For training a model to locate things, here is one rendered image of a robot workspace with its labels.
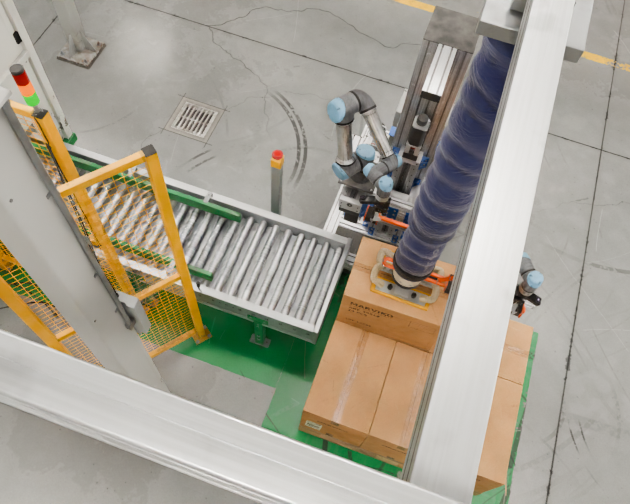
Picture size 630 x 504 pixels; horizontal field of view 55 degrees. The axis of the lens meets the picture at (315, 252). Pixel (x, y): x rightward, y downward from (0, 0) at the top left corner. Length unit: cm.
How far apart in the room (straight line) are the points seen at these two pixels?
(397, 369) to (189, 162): 243
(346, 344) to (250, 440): 290
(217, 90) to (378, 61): 150
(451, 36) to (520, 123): 175
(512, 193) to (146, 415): 81
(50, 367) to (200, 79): 481
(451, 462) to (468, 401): 10
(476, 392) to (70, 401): 63
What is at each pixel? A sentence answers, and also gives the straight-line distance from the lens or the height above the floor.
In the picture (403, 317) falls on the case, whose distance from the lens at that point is 345.
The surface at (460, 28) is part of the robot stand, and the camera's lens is 316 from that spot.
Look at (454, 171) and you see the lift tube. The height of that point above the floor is 215.
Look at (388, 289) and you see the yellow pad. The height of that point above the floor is 97.
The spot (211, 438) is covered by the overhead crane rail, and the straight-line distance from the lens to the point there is 85.
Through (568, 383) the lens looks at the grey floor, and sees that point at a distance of 467.
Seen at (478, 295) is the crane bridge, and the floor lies 305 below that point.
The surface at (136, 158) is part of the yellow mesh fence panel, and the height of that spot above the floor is 210.
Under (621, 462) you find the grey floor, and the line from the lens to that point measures 469.
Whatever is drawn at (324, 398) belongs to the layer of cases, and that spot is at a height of 54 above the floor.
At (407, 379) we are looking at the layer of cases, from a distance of 371.
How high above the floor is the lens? 403
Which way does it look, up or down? 62 degrees down
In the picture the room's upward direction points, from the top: 8 degrees clockwise
